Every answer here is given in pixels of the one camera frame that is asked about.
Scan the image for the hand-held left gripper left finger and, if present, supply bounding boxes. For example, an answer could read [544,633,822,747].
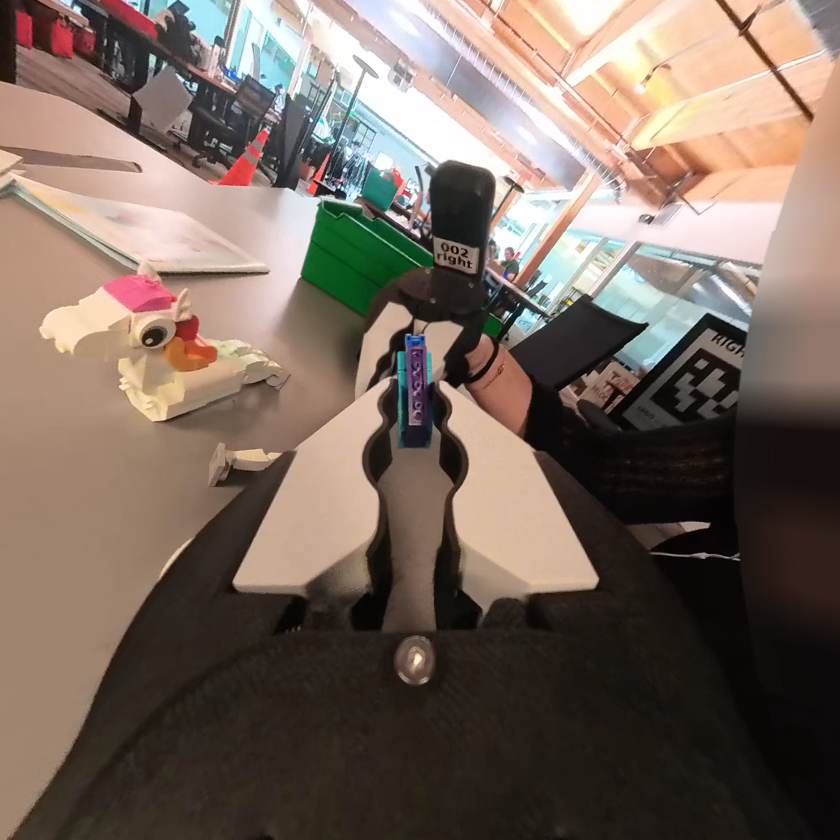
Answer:
[233,381,396,598]

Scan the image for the white panel stand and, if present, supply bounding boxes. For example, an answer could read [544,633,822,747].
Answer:
[130,66,193,137]

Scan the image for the white lego unicorn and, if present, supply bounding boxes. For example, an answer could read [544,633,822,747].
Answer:
[39,262,290,422]

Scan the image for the teal and blue lego assembly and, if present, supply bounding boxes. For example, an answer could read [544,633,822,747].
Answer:
[395,333,435,451]

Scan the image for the black mesh chair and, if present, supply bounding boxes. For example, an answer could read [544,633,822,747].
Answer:
[508,294,651,392]

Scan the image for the lego instruction booklet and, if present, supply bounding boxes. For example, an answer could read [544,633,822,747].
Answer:
[10,176,271,275]

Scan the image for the row of red bags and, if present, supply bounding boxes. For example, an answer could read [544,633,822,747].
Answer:
[13,8,98,60]

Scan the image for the black floor lamp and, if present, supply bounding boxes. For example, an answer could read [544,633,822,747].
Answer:
[331,54,380,198]

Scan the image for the black and white tag board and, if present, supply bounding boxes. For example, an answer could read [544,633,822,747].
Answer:
[607,312,749,432]

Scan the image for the black office chair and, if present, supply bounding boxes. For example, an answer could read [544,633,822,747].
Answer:
[189,75,277,169]

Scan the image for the green tote bag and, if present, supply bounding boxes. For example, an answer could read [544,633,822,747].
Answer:
[362,168,409,212]

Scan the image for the green plastic bin stack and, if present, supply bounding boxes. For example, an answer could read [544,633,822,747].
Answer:
[301,199,505,339]

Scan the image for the person's right forearm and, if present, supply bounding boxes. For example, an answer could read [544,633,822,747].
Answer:
[482,357,746,526]

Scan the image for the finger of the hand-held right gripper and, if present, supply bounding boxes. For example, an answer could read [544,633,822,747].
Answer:
[425,314,490,388]
[356,301,416,403]

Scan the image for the small white lego leg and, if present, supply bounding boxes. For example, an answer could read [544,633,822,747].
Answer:
[208,443,284,488]

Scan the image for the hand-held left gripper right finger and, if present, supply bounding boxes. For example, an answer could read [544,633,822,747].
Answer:
[430,381,600,609]

